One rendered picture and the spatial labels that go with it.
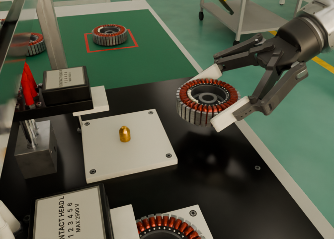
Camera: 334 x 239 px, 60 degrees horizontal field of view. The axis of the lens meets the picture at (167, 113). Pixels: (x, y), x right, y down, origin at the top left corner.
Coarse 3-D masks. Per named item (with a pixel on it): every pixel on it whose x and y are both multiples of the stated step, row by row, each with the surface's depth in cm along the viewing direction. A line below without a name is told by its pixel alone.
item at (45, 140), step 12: (48, 120) 50; (36, 132) 47; (48, 132) 47; (24, 144) 45; (36, 144) 45; (48, 144) 45; (24, 156) 44; (36, 156) 44; (48, 156) 45; (24, 168) 45; (36, 168) 46; (48, 168) 46
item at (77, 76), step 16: (48, 80) 41; (64, 80) 41; (80, 80) 41; (48, 96) 40; (64, 96) 40; (80, 96) 41; (96, 96) 45; (16, 112) 39; (32, 112) 40; (48, 112) 41; (64, 112) 41; (80, 112) 43; (32, 128) 45; (32, 144) 44
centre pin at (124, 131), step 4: (120, 128) 51; (124, 128) 50; (128, 128) 51; (120, 132) 50; (124, 132) 50; (128, 132) 51; (120, 136) 51; (124, 136) 51; (128, 136) 51; (120, 140) 52; (124, 140) 51; (128, 140) 52
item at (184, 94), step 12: (192, 84) 53; (204, 84) 53; (216, 84) 53; (228, 84) 53; (180, 96) 50; (192, 96) 53; (204, 96) 52; (216, 96) 51; (228, 96) 50; (240, 96) 50; (180, 108) 49; (192, 108) 48; (204, 108) 47; (216, 108) 47; (192, 120) 48; (204, 120) 47
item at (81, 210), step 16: (64, 192) 26; (80, 192) 26; (96, 192) 26; (32, 208) 24; (48, 208) 24; (64, 208) 24; (80, 208) 24; (96, 208) 24; (128, 208) 29; (32, 224) 23; (48, 224) 23; (64, 224) 23; (80, 224) 23; (96, 224) 23; (112, 224) 28; (128, 224) 28
